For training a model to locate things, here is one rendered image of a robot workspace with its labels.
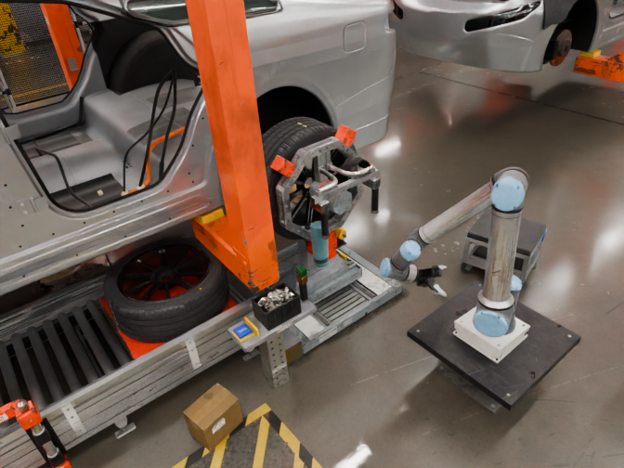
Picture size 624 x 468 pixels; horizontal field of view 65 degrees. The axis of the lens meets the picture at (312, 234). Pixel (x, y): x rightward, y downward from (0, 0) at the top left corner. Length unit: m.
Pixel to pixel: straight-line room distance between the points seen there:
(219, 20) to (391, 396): 1.94
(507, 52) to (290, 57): 2.46
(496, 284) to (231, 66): 1.39
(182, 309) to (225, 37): 1.35
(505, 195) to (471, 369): 0.90
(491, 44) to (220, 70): 3.17
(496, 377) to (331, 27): 2.00
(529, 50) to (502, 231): 2.95
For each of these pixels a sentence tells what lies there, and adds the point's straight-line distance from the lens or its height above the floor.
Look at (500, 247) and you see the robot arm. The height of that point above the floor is 0.96.
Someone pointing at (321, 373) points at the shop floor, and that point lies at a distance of 2.81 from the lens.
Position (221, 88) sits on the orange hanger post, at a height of 1.58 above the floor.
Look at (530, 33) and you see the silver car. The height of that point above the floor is 1.08.
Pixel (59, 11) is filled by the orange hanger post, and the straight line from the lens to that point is 4.60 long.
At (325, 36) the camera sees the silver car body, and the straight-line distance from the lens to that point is 2.93.
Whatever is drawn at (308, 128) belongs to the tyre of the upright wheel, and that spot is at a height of 1.18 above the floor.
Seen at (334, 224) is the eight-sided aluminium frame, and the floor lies 0.62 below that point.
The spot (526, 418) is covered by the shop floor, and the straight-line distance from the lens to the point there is 2.78.
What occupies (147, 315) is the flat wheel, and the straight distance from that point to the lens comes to 2.63.
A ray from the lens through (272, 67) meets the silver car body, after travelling 2.75.
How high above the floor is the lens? 2.18
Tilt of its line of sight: 35 degrees down
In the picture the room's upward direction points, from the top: 4 degrees counter-clockwise
